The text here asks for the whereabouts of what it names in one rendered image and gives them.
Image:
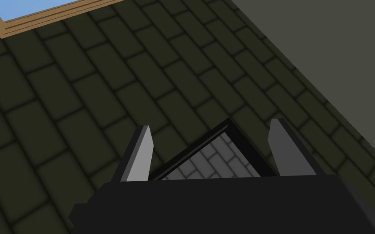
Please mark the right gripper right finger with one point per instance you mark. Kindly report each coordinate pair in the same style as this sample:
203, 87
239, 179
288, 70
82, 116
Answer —
288, 152

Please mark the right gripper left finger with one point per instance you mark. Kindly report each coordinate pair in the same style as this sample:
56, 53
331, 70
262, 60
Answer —
140, 156

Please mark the black framed mirror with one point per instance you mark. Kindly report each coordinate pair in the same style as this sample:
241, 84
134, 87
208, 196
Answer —
213, 159

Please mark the wooden framed window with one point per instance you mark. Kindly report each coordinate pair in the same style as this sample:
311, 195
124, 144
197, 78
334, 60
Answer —
41, 13

